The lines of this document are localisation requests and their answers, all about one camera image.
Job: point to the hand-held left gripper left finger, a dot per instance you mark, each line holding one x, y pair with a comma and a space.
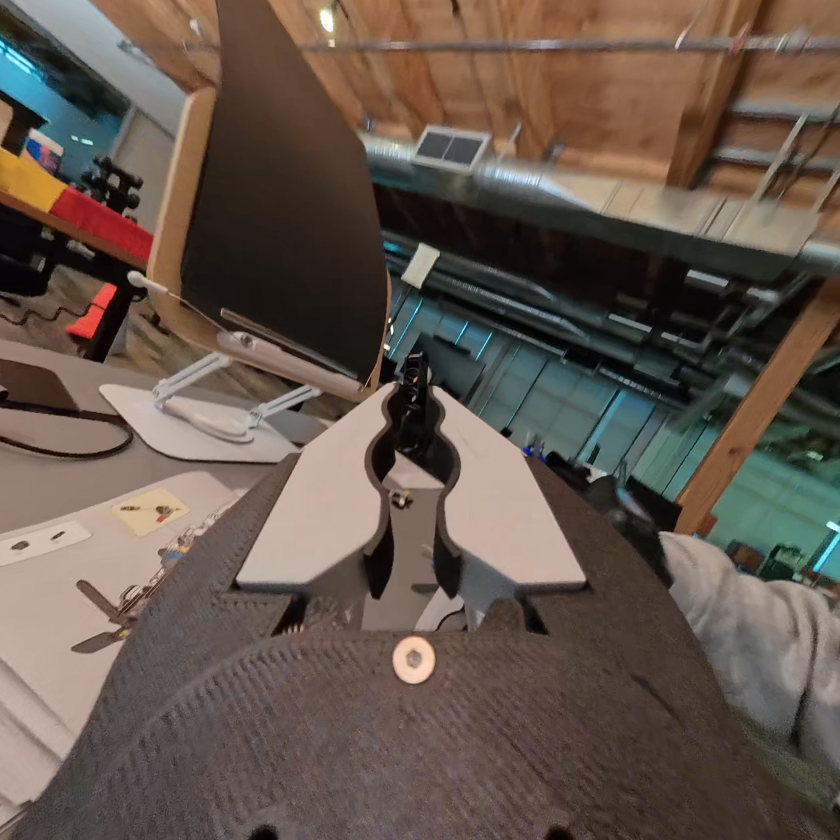
308, 518

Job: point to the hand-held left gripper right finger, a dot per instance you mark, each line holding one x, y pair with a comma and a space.
505, 518

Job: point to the small black lego pin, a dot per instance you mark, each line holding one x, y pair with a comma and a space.
415, 380

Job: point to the lego instruction booklet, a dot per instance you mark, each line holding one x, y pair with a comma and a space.
59, 590

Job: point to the white laptop stand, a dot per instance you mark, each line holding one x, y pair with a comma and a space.
197, 420

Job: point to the white hanging paper tag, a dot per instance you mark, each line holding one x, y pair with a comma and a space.
420, 264

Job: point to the red object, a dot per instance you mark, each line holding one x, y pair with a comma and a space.
92, 315

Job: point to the tablet on white stand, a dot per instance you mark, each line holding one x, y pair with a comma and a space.
289, 216

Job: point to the dark brown box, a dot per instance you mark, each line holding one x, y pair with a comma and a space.
36, 384

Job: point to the wooden side table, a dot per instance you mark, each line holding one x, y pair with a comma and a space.
65, 243

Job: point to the white vent grille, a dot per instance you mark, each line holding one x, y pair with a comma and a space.
451, 149

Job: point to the black rack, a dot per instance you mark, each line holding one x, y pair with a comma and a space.
115, 184

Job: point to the yellow and red cloth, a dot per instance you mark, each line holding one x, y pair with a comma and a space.
72, 207

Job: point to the metal ceiling pipe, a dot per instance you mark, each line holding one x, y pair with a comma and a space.
558, 44

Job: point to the wooden post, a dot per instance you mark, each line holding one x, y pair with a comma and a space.
768, 400

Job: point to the silver air duct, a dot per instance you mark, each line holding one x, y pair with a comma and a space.
590, 197

